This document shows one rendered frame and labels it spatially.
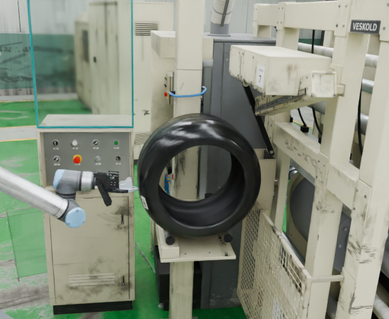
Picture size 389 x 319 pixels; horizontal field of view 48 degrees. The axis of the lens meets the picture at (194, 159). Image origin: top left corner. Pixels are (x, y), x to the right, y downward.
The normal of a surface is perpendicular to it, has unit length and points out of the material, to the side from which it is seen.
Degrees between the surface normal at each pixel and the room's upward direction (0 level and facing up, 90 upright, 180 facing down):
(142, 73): 90
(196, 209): 80
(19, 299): 0
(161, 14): 90
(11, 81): 90
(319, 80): 72
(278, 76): 90
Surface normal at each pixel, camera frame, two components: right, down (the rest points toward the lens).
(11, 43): 0.43, 0.30
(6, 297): 0.04, -0.95
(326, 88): 0.15, 0.00
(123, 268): 0.15, 0.32
